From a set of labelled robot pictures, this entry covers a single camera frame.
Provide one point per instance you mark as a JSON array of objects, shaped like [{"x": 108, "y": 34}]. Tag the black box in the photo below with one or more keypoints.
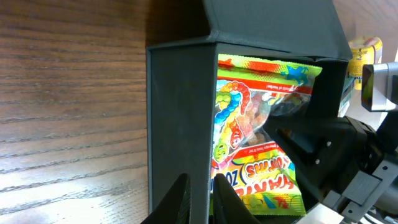
[{"x": 181, "y": 75}]

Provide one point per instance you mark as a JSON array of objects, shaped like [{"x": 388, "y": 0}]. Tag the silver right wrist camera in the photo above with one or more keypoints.
[{"x": 379, "y": 87}]

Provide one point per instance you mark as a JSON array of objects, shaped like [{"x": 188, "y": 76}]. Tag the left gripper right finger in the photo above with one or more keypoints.
[{"x": 227, "y": 206}]

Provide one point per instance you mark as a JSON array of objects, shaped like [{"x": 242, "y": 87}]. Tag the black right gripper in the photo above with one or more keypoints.
[{"x": 341, "y": 161}]

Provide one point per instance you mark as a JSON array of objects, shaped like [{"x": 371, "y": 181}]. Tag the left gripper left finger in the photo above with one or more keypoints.
[{"x": 175, "y": 207}]

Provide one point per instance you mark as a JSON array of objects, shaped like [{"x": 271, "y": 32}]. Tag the green gummy worms bag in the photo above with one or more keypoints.
[{"x": 248, "y": 91}]

